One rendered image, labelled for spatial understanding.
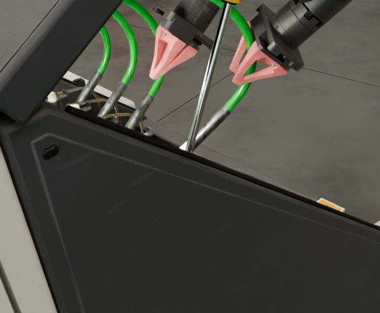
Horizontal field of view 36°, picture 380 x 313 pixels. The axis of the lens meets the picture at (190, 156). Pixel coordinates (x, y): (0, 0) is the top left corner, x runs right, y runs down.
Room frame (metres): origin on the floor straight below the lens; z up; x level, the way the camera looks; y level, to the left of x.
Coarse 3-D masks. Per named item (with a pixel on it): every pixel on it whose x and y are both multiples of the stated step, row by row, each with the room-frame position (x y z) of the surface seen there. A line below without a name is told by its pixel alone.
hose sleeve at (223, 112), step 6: (222, 108) 0.78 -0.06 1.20; (216, 114) 0.77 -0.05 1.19; (222, 114) 0.77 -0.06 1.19; (228, 114) 0.77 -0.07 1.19; (210, 120) 0.77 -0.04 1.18; (216, 120) 0.77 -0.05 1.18; (222, 120) 0.77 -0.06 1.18; (204, 126) 0.77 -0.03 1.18; (210, 126) 0.76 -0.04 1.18; (216, 126) 0.77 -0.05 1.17; (198, 132) 0.76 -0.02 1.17; (204, 132) 0.76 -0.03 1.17; (210, 132) 0.76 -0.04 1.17; (198, 138) 0.76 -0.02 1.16; (204, 138) 0.76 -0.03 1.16; (198, 144) 0.76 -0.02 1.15
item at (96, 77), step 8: (104, 32) 1.08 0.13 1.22; (104, 40) 1.09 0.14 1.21; (104, 48) 1.09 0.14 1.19; (104, 56) 1.08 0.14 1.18; (104, 64) 1.08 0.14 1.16; (96, 72) 1.07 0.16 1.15; (96, 80) 1.06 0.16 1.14; (88, 88) 1.05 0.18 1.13; (80, 96) 1.04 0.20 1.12; (88, 96) 1.04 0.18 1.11
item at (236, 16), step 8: (216, 0) 0.77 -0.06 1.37; (232, 8) 0.78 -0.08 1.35; (232, 16) 0.78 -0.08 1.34; (240, 16) 0.78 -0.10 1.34; (240, 24) 0.78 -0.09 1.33; (248, 32) 0.79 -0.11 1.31; (248, 40) 0.79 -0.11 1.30; (248, 48) 0.79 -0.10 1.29; (256, 64) 0.79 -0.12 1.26; (248, 72) 0.79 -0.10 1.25; (240, 88) 0.78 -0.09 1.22; (232, 96) 0.79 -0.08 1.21; (240, 96) 0.78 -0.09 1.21; (232, 104) 0.78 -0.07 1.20
